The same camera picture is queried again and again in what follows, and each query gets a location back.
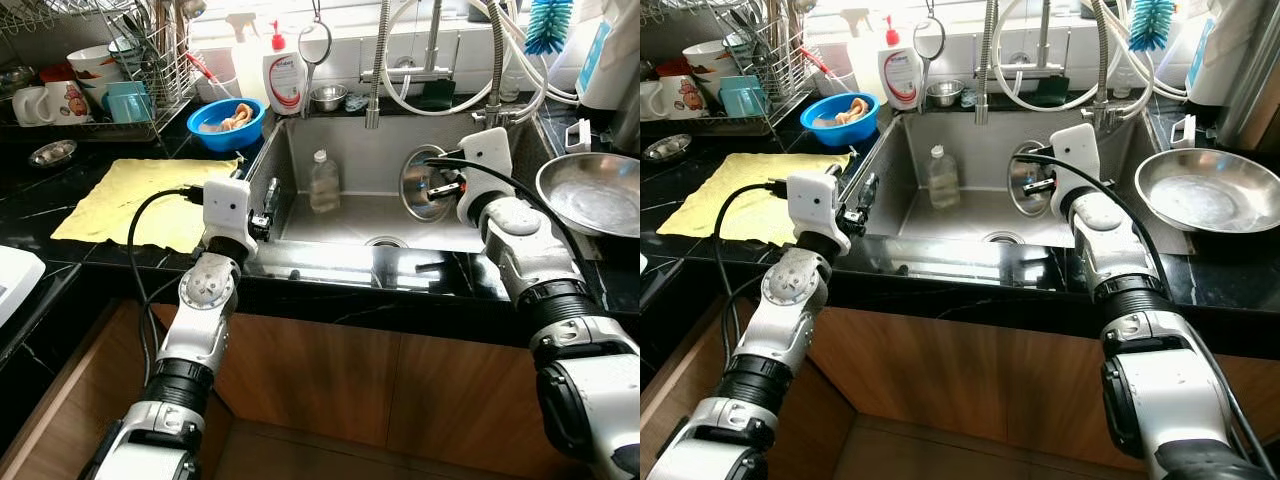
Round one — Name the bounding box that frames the glass pot lid steel rim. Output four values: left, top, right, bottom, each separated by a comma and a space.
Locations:
399, 144, 463, 223
1006, 139, 1063, 218

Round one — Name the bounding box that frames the clear plastic bottle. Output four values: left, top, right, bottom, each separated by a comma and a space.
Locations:
308, 150, 342, 215
925, 145, 961, 210

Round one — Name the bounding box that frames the white kitchen appliance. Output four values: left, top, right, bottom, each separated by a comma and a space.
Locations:
575, 0, 641, 111
1185, 0, 1251, 107

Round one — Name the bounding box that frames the stainless steel sink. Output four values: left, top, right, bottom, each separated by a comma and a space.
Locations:
853, 103, 1193, 256
243, 108, 573, 256

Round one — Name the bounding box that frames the blue plastic bowl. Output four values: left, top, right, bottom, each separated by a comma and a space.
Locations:
186, 97, 267, 153
800, 92, 881, 148

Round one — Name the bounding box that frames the beige scrub cloth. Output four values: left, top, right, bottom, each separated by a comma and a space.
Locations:
815, 97, 869, 128
200, 102, 256, 133

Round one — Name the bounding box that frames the yellow dish cloth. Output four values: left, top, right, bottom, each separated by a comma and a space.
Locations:
657, 152, 853, 248
50, 157, 242, 254

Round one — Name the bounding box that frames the white soap bottle red pump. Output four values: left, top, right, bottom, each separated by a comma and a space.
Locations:
262, 20, 309, 116
878, 15, 923, 111

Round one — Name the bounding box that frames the white spray bottle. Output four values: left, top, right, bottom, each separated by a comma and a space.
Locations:
840, 8, 881, 96
225, 12, 266, 101

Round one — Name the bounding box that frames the large steel plate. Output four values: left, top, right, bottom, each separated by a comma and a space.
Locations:
1135, 148, 1280, 235
535, 152, 641, 239

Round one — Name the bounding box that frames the metal mesh strainer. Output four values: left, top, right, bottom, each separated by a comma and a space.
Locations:
912, 0, 946, 113
298, 0, 333, 119

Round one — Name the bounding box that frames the wooden sink base cabinet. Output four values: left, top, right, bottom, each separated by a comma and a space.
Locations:
150, 300, 601, 480
800, 305, 1280, 476

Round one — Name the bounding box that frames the blue bottle brush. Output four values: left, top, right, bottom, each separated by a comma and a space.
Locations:
523, 0, 573, 56
1130, 0, 1176, 51

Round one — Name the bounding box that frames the small steel dish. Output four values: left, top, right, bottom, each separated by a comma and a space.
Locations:
28, 139, 79, 169
645, 133, 694, 164

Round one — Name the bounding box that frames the white cartoon print mug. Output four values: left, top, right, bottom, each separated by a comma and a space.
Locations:
40, 80, 93, 123
655, 77, 713, 121

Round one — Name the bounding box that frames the white ceramic bowl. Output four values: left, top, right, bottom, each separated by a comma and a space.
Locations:
682, 38, 743, 96
65, 42, 129, 101

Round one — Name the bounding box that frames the stainless steel utensil holder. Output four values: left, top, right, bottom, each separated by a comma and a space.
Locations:
1215, 0, 1280, 151

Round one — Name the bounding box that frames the wooden side base cabinet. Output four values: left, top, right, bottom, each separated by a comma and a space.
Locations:
0, 300, 151, 480
640, 315, 741, 471

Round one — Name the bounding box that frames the white flat appliance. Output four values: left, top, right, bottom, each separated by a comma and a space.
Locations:
0, 245, 47, 329

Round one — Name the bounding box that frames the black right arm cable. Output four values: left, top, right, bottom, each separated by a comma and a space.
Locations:
1010, 150, 1263, 471
424, 155, 611, 311

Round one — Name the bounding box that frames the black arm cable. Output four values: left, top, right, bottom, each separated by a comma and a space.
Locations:
1010, 150, 1263, 471
126, 185, 206, 391
712, 180, 791, 361
424, 155, 611, 311

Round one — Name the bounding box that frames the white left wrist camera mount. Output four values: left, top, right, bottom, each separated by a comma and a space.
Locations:
786, 170, 843, 241
202, 177, 254, 246

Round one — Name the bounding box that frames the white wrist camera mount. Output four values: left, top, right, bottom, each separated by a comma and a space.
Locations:
455, 127, 515, 226
202, 177, 254, 246
1047, 122, 1103, 216
786, 170, 843, 241

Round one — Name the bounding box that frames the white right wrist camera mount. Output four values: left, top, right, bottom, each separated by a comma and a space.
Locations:
455, 127, 515, 226
1047, 122, 1103, 216

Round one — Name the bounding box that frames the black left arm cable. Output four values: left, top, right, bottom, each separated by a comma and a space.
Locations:
712, 180, 791, 361
126, 185, 206, 391

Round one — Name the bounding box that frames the steel spring faucet hose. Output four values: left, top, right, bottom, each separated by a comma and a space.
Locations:
975, 0, 1003, 126
365, 0, 394, 129

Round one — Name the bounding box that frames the white water hose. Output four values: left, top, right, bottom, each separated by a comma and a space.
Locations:
990, 0, 1191, 113
383, 0, 581, 119

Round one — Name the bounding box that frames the metal wire dish rack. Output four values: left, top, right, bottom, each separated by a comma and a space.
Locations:
640, 0, 813, 136
0, 0, 198, 143

